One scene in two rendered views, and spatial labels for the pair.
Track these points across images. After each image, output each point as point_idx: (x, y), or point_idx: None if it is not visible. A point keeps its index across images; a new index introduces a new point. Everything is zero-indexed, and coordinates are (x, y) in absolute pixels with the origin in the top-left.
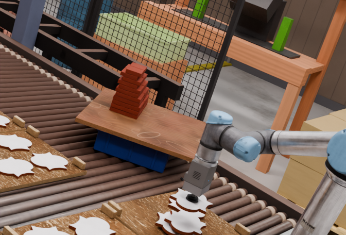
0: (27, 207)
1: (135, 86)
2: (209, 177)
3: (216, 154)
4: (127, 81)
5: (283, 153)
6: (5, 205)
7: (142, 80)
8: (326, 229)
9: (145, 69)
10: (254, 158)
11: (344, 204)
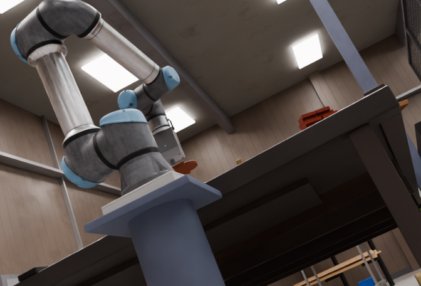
0: None
1: (306, 127)
2: (161, 142)
3: (150, 123)
4: (303, 128)
5: (138, 78)
6: None
7: (314, 118)
8: (54, 103)
9: (320, 108)
10: (129, 103)
11: (45, 74)
